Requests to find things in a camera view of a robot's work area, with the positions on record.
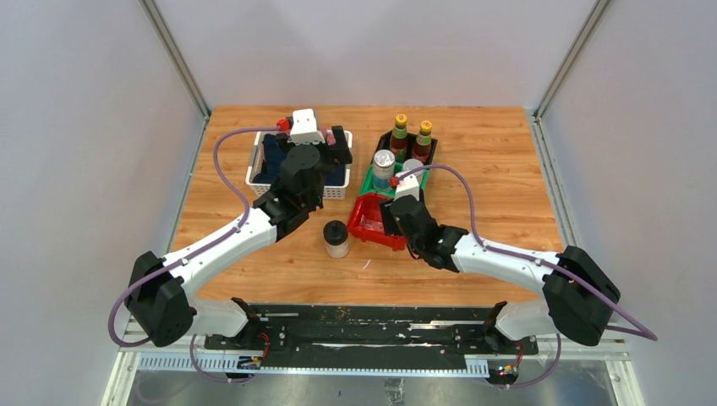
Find silver lid jar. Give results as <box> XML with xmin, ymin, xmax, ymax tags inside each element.
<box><xmin>402</xmin><ymin>158</ymin><xmax>424</xmax><ymax>182</ymax></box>
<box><xmin>372</xmin><ymin>149</ymin><xmax>396</xmax><ymax>191</ymax></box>

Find black cap shaker front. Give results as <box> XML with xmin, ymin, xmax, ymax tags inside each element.
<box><xmin>323</xmin><ymin>220</ymin><xmax>349</xmax><ymax>259</ymax></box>

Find yellow cap sauce bottle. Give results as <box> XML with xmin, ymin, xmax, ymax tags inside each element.
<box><xmin>390</xmin><ymin>113</ymin><xmax>408</xmax><ymax>162</ymax></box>
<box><xmin>412</xmin><ymin>120</ymin><xmax>433</xmax><ymax>164</ymax></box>

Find silver lid jar back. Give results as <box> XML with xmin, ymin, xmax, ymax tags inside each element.
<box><xmin>402</xmin><ymin>158</ymin><xmax>424</xmax><ymax>182</ymax></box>

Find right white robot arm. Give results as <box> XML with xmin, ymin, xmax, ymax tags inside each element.
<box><xmin>380</xmin><ymin>195</ymin><xmax>621</xmax><ymax>354</ymax></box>

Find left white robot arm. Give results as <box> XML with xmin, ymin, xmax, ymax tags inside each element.
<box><xmin>110</xmin><ymin>122</ymin><xmax>353</xmax><ymax>349</ymax></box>

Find pink cloth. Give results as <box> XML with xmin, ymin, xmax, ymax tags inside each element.
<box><xmin>321</xmin><ymin>129</ymin><xmax>336</xmax><ymax>145</ymax></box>

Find red plastic bin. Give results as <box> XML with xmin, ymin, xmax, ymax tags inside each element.
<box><xmin>347</xmin><ymin>193</ymin><xmax>406</xmax><ymax>251</ymax></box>

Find dark blue cloth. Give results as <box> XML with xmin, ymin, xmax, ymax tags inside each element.
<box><xmin>249</xmin><ymin>133</ymin><xmax>347</xmax><ymax>186</ymax></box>

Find green plastic bin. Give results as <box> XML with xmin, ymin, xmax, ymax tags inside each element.
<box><xmin>358</xmin><ymin>165</ymin><xmax>430</xmax><ymax>201</ymax></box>

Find white plastic basket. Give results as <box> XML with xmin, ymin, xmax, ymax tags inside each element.
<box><xmin>245</xmin><ymin>132</ymin><xmax>352</xmax><ymax>200</ymax></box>

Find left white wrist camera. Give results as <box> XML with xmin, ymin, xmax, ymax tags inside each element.
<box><xmin>289</xmin><ymin>108</ymin><xmax>326</xmax><ymax>145</ymax></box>

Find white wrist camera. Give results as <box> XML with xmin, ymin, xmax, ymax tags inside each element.
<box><xmin>389</xmin><ymin>174</ymin><xmax>421</xmax><ymax>200</ymax></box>
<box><xmin>289</xmin><ymin>108</ymin><xmax>326</xmax><ymax>145</ymax></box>

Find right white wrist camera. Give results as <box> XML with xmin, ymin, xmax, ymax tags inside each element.
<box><xmin>389</xmin><ymin>174</ymin><xmax>421</xmax><ymax>200</ymax></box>

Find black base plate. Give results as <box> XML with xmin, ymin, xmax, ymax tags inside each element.
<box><xmin>195</xmin><ymin>304</ymin><xmax>539</xmax><ymax>377</ymax></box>

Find aluminium rail frame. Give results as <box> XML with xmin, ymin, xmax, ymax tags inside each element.
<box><xmin>107</xmin><ymin>1</ymin><xmax>655</xmax><ymax>392</ymax></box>

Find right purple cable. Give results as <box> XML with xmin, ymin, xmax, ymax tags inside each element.
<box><xmin>396</xmin><ymin>163</ymin><xmax>659</xmax><ymax>390</ymax></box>

